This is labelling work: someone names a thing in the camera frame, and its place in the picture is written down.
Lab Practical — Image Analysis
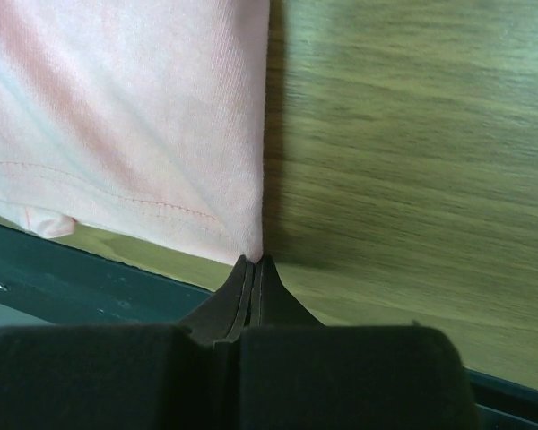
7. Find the pink t shirt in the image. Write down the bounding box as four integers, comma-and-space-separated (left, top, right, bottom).
0, 1, 270, 264

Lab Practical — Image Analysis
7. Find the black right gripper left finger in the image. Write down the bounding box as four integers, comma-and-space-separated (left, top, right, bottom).
178, 256, 256, 347

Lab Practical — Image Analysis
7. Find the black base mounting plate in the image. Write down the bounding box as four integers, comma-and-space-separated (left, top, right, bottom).
0, 226, 538, 429

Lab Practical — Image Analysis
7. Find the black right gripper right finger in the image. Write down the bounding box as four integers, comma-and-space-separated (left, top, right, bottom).
248, 255, 323, 328

